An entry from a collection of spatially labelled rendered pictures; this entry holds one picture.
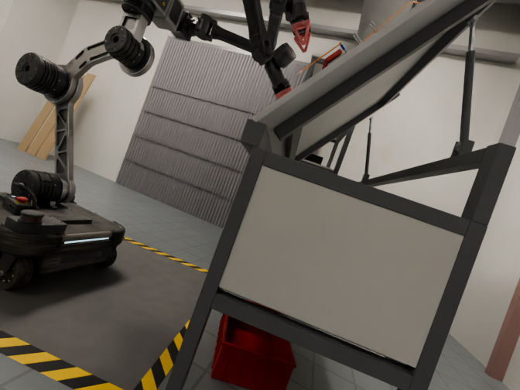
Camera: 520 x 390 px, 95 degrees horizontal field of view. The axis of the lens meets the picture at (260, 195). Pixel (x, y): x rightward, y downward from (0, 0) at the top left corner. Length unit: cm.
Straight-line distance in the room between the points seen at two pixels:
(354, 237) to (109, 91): 532
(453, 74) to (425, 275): 367
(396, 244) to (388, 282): 10
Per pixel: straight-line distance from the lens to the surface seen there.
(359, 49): 76
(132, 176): 466
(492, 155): 81
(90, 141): 556
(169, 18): 163
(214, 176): 379
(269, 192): 62
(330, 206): 63
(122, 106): 527
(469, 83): 102
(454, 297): 77
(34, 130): 572
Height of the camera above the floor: 69
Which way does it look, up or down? level
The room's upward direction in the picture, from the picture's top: 20 degrees clockwise
